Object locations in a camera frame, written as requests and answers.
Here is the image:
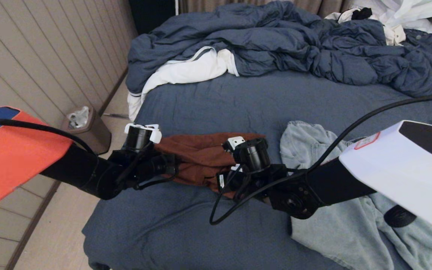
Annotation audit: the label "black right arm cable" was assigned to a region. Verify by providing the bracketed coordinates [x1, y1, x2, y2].
[209, 96, 432, 225]

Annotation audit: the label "blue bed sheet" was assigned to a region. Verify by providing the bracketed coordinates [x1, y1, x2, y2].
[82, 69, 432, 270]

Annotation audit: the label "brown trash bin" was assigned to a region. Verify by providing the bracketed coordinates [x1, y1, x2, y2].
[62, 106, 112, 155]

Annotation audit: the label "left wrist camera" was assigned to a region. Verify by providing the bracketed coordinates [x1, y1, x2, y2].
[124, 123, 163, 152]

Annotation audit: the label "dark denim garment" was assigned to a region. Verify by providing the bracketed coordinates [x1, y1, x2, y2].
[403, 29, 432, 79]

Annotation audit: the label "beige curtain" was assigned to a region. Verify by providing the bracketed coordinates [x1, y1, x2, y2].
[178, 0, 355, 19]

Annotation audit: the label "black cabinet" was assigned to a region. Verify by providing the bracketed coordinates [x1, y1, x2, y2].
[128, 0, 177, 35]

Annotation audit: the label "rust brown shorts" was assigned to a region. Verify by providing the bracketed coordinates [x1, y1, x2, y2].
[154, 132, 267, 199]

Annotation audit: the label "dark blue crumpled duvet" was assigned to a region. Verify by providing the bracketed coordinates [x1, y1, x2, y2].
[126, 0, 432, 98]

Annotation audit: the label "light blue denim jeans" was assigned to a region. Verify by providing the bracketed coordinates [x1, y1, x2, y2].
[280, 120, 432, 270]

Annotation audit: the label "small black garment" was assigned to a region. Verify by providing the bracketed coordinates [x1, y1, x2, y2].
[351, 7, 373, 20]

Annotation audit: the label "white shirt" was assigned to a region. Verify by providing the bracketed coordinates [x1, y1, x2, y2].
[351, 0, 432, 34]

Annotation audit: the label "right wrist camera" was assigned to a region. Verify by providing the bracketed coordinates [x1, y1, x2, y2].
[222, 136, 271, 174]

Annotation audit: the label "white plastic bin bag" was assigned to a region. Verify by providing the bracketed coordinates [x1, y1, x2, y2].
[67, 106, 90, 129]

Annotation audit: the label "cream jacket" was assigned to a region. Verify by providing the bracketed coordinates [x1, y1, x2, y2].
[325, 8, 407, 46]

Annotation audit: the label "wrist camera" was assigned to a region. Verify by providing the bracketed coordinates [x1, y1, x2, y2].
[124, 123, 163, 152]
[222, 136, 271, 174]

